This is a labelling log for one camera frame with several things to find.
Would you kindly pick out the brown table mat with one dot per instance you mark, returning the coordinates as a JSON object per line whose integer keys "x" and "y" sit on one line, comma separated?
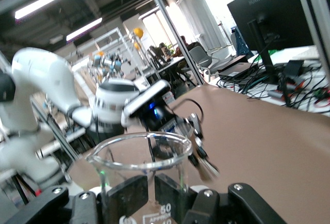
{"x": 257, "y": 157}

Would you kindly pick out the seated person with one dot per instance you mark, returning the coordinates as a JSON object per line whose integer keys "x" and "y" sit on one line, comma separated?
{"x": 190, "y": 47}

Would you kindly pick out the dark flat laptop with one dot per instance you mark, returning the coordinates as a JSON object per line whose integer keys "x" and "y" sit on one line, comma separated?
{"x": 237, "y": 66}

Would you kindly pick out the steel double-cone jigger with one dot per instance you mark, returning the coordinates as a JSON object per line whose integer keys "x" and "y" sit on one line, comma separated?
{"x": 210, "y": 171}

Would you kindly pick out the grey office chair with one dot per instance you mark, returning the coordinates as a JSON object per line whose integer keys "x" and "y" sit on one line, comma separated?
{"x": 201, "y": 53}

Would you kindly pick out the grey blue background robot arm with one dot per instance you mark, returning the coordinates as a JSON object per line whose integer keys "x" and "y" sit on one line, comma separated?
{"x": 113, "y": 65}

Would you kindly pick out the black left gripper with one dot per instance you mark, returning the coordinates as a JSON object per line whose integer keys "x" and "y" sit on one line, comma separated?
{"x": 159, "y": 118}

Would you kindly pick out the thin aluminium frame post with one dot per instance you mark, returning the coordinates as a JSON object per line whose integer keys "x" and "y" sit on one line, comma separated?
{"x": 175, "y": 28}

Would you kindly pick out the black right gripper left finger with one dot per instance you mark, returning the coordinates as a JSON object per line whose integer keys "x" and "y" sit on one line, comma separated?
{"x": 64, "y": 208}

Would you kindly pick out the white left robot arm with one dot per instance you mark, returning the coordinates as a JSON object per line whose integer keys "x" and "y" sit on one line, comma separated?
{"x": 38, "y": 74}

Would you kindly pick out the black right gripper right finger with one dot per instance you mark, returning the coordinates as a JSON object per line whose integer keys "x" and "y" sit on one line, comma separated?
{"x": 232, "y": 208}

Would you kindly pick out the yellow ball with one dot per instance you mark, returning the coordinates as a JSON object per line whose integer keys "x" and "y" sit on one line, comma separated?
{"x": 137, "y": 46}
{"x": 138, "y": 32}

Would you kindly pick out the black computer monitor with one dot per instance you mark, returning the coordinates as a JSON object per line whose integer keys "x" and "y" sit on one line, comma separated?
{"x": 270, "y": 15}

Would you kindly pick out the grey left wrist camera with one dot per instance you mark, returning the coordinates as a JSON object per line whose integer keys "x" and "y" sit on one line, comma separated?
{"x": 147, "y": 92}

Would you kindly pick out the small clear glass beaker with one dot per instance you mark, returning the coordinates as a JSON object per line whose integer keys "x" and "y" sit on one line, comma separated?
{"x": 167, "y": 208}

